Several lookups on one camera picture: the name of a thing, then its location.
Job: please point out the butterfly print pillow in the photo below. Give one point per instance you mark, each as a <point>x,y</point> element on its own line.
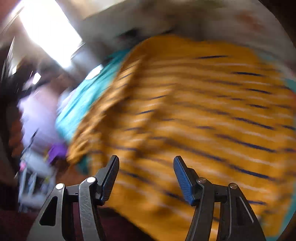
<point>108,23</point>

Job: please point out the yellow striped shirt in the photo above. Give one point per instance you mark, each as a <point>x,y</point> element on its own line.
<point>185,104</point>

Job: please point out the purple plastic thing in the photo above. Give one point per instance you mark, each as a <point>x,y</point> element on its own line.
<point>56,151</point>

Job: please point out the bright window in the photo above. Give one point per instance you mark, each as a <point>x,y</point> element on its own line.
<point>48,30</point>

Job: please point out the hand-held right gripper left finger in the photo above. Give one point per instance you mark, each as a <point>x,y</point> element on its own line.
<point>110,179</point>

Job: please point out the pale pink cloth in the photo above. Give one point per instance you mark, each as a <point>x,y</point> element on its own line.
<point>39,115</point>

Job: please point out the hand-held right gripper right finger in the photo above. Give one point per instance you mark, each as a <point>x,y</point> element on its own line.
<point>183,182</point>

